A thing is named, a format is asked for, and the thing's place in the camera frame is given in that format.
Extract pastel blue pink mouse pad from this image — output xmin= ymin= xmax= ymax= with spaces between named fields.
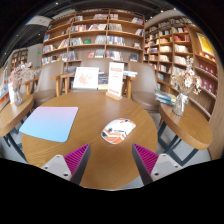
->
xmin=18 ymin=106 xmax=79 ymax=144

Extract round wooden side table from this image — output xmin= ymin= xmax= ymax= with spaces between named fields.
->
xmin=157 ymin=103 xmax=214 ymax=166
xmin=0 ymin=94 xmax=35 ymax=161

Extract stack of blue books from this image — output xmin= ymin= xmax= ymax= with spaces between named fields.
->
xmin=154 ymin=89 xmax=177 ymax=107

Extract wide wooden bookshelf unit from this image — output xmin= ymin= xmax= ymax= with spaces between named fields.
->
xmin=40 ymin=9 xmax=146 ymax=73

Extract white framed red print picture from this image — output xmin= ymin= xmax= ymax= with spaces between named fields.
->
xmin=72 ymin=66 xmax=100 ymax=90

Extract white orange sign wooden base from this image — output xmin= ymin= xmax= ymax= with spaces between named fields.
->
xmin=105 ymin=61 xmax=125 ymax=101

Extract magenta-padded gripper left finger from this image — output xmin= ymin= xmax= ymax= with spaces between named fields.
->
xmin=41 ymin=143 xmax=92 ymax=186

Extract curved wooden bookshelf unit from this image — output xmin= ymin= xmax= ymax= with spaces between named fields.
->
xmin=143 ymin=15 xmax=219 ymax=119

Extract small white table card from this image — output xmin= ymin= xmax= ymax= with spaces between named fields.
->
xmin=7 ymin=83 xmax=16 ymax=104

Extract white orange patterned computer mouse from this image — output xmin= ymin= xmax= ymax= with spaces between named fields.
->
xmin=100 ymin=117 xmax=137 ymax=145

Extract white ceiling air vent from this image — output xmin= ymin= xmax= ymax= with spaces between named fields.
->
xmin=25 ymin=14 xmax=53 ymax=28

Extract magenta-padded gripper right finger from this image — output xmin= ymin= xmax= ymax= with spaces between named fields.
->
xmin=131 ymin=143 xmax=184 ymax=186

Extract low colourful book display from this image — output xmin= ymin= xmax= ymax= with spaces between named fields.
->
xmin=0 ymin=66 xmax=11 ymax=111

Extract brown leather wooden armchair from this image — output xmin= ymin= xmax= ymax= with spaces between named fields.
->
xmin=22 ymin=60 xmax=66 ymax=106
xmin=50 ymin=58 xmax=138 ymax=99
xmin=128 ymin=61 xmax=162 ymax=113

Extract distant wooden bookshelf unit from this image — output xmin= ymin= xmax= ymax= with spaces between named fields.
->
xmin=9 ymin=48 xmax=29 ymax=73

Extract dark cover book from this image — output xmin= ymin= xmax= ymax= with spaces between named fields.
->
xmin=97 ymin=72 xmax=110 ymax=91

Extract glass vase beige dried flowers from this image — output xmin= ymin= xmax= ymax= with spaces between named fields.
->
xmin=171 ymin=55 xmax=203 ymax=117

